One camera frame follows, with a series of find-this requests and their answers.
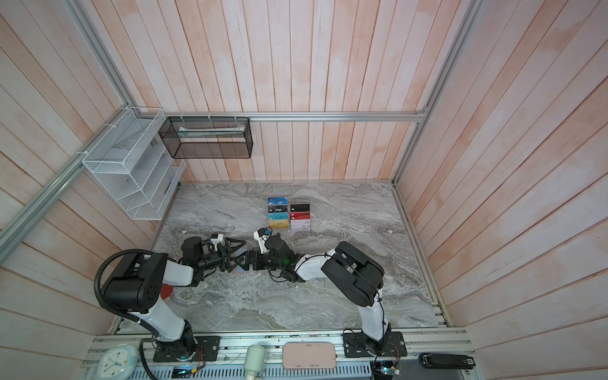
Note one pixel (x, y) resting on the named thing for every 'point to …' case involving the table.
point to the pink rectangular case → (309, 355)
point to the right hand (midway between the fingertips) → (242, 260)
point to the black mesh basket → (207, 138)
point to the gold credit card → (279, 223)
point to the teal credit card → (278, 215)
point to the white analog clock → (117, 362)
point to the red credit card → (300, 215)
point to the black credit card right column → (299, 207)
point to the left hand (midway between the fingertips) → (245, 253)
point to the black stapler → (433, 360)
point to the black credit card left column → (277, 208)
